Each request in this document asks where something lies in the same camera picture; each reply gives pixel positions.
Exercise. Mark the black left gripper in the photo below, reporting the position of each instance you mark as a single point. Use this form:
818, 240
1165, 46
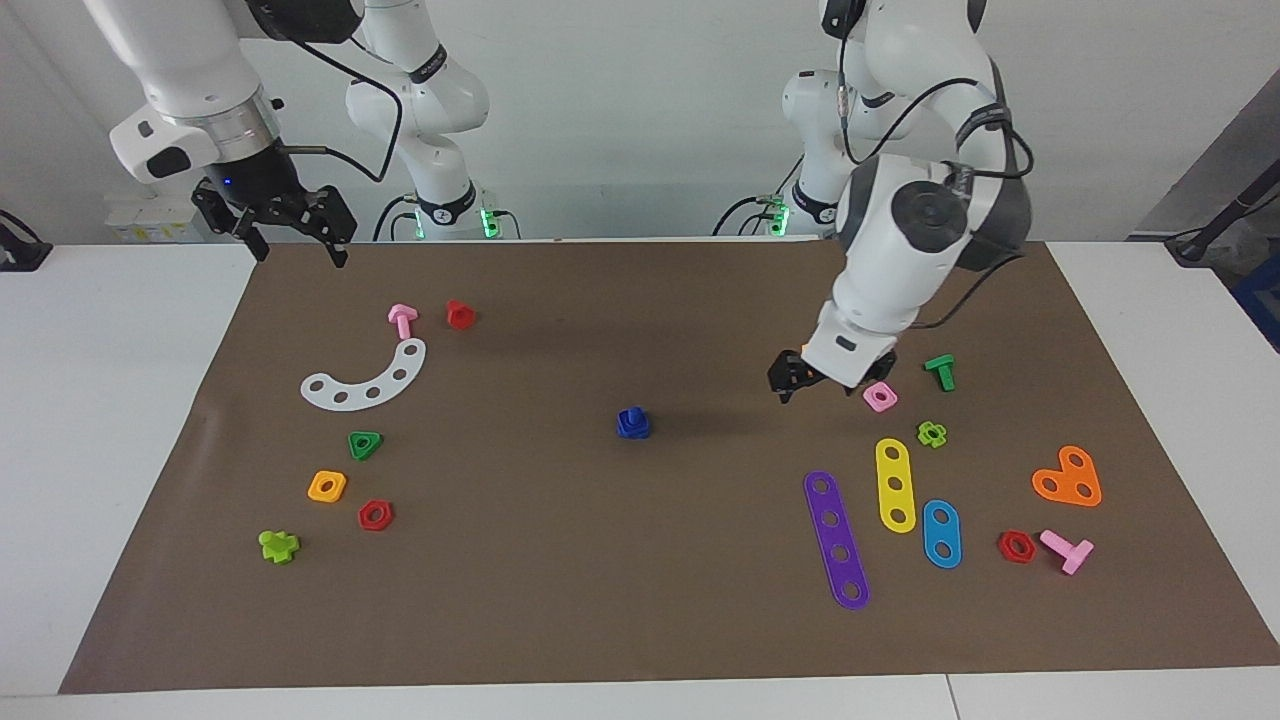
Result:
792, 370

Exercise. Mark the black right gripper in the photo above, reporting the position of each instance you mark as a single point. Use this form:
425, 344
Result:
265, 195

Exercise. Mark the blue square plastic nut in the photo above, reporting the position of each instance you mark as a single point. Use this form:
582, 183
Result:
634, 429

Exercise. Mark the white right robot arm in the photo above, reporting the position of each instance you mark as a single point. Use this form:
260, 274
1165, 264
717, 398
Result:
190, 70

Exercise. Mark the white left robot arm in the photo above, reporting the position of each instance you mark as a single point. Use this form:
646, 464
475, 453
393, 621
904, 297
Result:
900, 260

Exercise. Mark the pink square plastic nut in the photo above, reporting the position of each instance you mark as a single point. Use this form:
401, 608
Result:
871, 399

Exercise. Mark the green cross-shaped plastic nut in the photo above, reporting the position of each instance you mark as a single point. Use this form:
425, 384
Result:
925, 434

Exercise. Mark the pink plastic screw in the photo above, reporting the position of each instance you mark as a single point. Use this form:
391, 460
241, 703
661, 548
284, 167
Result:
1070, 552
402, 320

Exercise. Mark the dark green plastic screw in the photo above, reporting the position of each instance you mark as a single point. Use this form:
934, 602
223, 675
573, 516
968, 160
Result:
944, 374

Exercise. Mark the red hex-head plastic screw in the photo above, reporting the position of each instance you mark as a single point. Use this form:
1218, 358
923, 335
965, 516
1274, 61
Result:
460, 316

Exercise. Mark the green triangular plastic nut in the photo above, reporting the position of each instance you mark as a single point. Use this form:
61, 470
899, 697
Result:
356, 447

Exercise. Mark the orange square plastic nut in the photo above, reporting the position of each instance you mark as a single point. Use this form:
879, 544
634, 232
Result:
317, 487

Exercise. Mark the red hexagonal plastic nut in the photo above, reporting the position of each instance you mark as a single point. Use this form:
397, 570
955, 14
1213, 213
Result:
1006, 547
367, 516

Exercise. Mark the lime cross-head plastic screw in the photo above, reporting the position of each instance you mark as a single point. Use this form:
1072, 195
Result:
277, 547

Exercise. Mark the yellow three-hole plastic strip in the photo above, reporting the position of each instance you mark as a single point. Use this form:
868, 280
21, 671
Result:
895, 468

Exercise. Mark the purple four-hole plastic strip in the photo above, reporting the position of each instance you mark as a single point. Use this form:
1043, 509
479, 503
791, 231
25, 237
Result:
835, 535

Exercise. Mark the white power box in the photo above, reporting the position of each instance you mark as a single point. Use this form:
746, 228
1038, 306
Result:
150, 222

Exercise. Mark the white curved five-hole strip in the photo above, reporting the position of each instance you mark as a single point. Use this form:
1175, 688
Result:
357, 393

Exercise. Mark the blue two-hole plastic strip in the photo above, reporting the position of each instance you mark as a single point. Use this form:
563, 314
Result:
941, 534

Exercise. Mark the orange three-hole corner plate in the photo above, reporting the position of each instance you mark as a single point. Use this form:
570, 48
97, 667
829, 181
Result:
1068, 478

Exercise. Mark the brown table mat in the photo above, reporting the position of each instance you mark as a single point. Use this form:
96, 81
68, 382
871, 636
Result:
600, 560

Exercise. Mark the black stand pole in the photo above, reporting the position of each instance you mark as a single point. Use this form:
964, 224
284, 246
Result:
1225, 215

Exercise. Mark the blue crate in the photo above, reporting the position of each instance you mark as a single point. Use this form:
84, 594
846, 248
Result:
1262, 300

